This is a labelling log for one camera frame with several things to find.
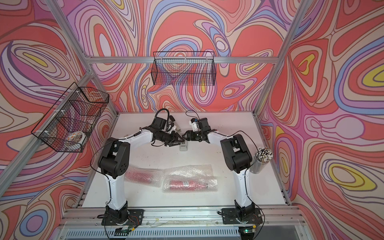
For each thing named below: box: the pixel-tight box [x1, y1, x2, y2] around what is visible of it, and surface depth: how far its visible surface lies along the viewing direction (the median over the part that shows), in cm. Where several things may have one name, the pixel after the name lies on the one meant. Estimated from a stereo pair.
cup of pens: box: [249, 146, 274, 174], surface depth 77 cm
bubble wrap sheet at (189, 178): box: [162, 164, 218, 192], surface depth 82 cm
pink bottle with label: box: [125, 171, 154, 183], surface depth 83 cm
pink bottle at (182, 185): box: [169, 180, 208, 190], surface depth 80 cm
